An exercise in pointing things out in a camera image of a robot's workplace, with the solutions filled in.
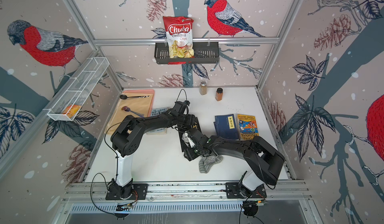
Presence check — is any grey striped cleaning cloth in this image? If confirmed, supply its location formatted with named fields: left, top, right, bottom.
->
left=199, top=155, right=223, bottom=174

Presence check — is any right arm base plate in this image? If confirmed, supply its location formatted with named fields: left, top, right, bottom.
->
left=225, top=182, right=267, bottom=199

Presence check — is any white wire wall shelf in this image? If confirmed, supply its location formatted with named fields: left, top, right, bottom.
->
left=47, top=57, right=110, bottom=122

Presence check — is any purple spoon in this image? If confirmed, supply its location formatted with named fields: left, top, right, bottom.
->
left=121, top=106, right=145, bottom=118

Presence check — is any glass jar orange spice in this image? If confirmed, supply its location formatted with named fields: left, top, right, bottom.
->
left=215, top=88, right=223, bottom=101

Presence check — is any left black cable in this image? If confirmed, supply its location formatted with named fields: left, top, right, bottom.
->
left=89, top=88, right=190, bottom=219

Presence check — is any navy thread-bound book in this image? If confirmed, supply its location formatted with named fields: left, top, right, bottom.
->
left=214, top=114, right=239, bottom=141

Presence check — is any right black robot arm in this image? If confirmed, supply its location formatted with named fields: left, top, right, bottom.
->
left=182, top=129, right=285, bottom=199

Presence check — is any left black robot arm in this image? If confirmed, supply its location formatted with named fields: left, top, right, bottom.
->
left=106, top=100, right=195, bottom=201

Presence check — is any black Chinese paperback book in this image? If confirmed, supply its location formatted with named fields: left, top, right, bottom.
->
left=177, top=117, right=201, bottom=152

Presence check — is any yellow treehouse paperback book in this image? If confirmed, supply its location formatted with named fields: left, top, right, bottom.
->
left=237, top=114, right=259, bottom=141

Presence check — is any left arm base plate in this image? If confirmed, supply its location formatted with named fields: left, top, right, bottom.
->
left=106, top=183, right=148, bottom=201

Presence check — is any orange packet in shelf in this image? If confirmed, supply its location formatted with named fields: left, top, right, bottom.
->
left=62, top=104, right=82, bottom=119

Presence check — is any black wall basket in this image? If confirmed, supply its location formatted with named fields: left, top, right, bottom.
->
left=154, top=42, right=220, bottom=65

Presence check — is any glass jar brown spice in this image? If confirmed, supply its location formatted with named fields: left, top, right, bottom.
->
left=200, top=81, right=207, bottom=95

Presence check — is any black spoon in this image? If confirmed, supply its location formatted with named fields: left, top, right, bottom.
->
left=120, top=94, right=150, bottom=100

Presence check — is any grey treehouse paperback book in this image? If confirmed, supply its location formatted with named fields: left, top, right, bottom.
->
left=146, top=107, right=169, bottom=135

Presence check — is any red cassava chips bag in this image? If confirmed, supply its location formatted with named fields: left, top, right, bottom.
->
left=163, top=16, right=195, bottom=58

